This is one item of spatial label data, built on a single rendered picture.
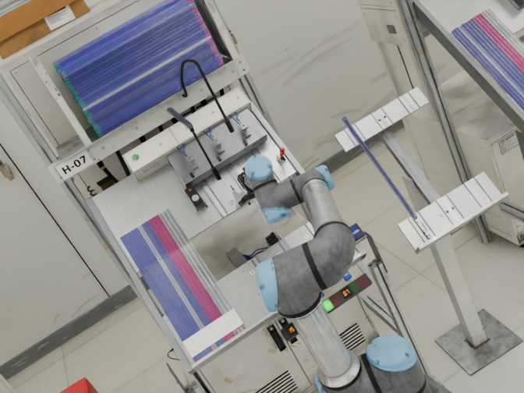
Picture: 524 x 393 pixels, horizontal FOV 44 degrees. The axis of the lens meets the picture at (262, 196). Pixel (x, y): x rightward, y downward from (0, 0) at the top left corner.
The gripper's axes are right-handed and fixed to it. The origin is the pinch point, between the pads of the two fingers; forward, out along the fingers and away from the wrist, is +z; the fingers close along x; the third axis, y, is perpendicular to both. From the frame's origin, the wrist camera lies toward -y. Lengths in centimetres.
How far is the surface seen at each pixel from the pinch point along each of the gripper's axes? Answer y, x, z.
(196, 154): 26.1, 7.5, 10.7
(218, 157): 20.5, 2.0, 8.6
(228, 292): -20.7, 24.3, 6.7
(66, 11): 97, 19, 10
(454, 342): -86, -43, 54
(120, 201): 27, 39, 17
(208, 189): 13.6, 10.7, 14.1
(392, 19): 39, -96, 38
